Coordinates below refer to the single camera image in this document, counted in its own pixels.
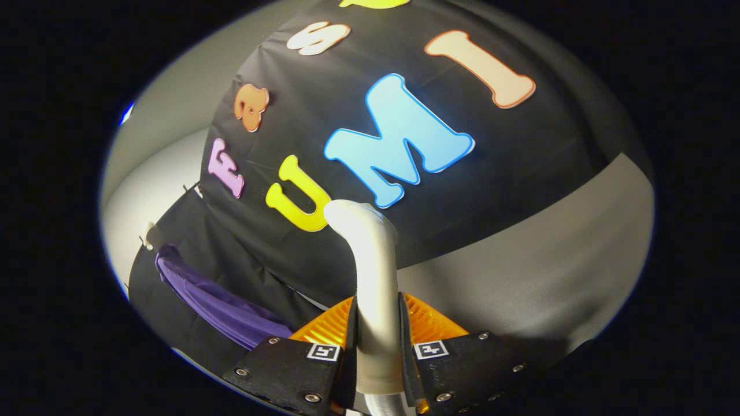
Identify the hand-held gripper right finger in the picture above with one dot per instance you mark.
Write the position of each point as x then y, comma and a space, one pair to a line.
406, 370

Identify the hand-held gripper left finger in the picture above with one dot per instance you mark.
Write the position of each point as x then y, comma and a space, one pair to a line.
350, 370

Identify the white garment steamer head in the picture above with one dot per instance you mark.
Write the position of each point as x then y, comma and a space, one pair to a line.
376, 289

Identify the purple button jacket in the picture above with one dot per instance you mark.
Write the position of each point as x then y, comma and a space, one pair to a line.
219, 306

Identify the beige cabinet with dark top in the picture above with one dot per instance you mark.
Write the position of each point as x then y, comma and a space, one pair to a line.
549, 260

